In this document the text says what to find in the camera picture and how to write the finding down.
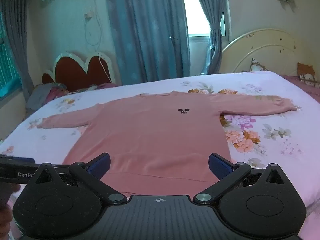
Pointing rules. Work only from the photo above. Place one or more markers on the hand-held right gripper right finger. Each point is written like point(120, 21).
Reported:
point(219, 166)

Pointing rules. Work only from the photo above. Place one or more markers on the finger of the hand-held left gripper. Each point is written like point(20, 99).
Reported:
point(17, 160)

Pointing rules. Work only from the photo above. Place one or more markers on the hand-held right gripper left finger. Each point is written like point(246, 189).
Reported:
point(100, 165)

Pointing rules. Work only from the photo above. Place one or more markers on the pink long-sleeved sweater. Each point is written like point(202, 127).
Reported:
point(150, 135)

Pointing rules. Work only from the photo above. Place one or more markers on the pile of clothes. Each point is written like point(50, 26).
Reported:
point(42, 95)

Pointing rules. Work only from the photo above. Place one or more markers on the person's left hand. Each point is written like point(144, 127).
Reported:
point(5, 216)

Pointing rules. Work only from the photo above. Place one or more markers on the floral bed sheet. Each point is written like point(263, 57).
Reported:
point(265, 105)

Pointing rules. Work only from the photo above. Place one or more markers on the teal window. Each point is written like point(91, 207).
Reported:
point(7, 67)

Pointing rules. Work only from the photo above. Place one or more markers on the red heart-shaped headboard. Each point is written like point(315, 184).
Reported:
point(72, 72)

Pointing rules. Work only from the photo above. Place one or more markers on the small patterned pillow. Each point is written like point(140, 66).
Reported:
point(258, 66)

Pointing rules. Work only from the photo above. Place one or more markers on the cream bed headboard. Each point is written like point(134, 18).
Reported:
point(270, 51)

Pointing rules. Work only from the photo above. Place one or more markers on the orange print pillow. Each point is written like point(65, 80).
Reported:
point(307, 73)

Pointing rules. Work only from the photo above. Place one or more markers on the grey side curtain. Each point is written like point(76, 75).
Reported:
point(15, 30)

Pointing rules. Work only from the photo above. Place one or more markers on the tied blue-grey curtain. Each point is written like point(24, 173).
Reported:
point(212, 30)

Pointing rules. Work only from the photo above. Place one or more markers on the wide blue-grey curtain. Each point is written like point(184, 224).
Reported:
point(147, 30)

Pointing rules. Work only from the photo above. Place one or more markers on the bright window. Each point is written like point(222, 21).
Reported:
point(196, 10)

